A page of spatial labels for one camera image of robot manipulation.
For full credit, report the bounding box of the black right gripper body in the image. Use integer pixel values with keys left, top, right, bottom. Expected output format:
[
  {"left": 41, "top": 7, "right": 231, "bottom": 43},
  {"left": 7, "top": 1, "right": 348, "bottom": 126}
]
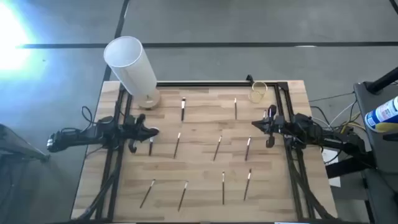
[{"left": 266, "top": 105, "right": 285, "bottom": 149}]

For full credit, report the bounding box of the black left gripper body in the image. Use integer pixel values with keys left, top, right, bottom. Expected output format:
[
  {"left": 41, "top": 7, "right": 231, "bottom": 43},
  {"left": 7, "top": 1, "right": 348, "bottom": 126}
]
[{"left": 124, "top": 113, "right": 147, "bottom": 154}]

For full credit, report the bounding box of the clear ribbed glass cup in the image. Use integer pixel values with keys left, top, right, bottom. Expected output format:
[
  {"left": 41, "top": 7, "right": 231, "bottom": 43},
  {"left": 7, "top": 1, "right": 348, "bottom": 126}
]
[{"left": 248, "top": 80, "right": 269, "bottom": 104}]

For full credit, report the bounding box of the white paper sheet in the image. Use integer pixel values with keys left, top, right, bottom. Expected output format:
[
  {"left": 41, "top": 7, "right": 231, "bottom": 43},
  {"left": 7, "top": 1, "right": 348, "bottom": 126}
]
[{"left": 322, "top": 148, "right": 341, "bottom": 187}]

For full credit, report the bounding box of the white cylindrical cup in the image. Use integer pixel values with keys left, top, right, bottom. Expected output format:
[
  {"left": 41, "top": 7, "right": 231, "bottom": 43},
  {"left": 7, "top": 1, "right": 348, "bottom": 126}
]
[{"left": 103, "top": 35, "right": 162, "bottom": 110}]

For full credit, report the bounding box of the black cart crossbar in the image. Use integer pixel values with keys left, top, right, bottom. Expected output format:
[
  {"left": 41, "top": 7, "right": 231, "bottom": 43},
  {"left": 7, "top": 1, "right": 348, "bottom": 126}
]
[{"left": 325, "top": 151, "right": 376, "bottom": 179}]

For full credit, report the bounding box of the blue white spray can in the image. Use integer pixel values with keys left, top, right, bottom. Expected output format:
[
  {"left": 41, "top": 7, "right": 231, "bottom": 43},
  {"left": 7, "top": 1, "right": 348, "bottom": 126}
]
[{"left": 364, "top": 95, "right": 398, "bottom": 134}]

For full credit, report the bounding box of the black equipment cart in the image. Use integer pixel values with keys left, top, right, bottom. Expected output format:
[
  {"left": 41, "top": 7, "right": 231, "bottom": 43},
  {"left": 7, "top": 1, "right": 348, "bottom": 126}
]
[{"left": 354, "top": 67, "right": 398, "bottom": 224}]

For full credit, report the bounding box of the dark grey floor stand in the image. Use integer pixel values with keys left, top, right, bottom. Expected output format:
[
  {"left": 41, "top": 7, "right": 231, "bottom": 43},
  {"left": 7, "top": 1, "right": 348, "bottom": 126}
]
[{"left": 0, "top": 124, "right": 50, "bottom": 164}]

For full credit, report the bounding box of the thin black cable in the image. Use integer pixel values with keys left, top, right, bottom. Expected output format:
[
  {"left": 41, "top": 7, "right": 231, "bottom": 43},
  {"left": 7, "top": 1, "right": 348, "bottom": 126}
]
[{"left": 309, "top": 91, "right": 355, "bottom": 103}]

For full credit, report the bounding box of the black aluminium table frame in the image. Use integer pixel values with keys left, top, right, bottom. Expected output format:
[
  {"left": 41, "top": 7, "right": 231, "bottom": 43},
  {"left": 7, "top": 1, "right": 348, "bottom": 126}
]
[{"left": 76, "top": 80, "right": 335, "bottom": 224}]

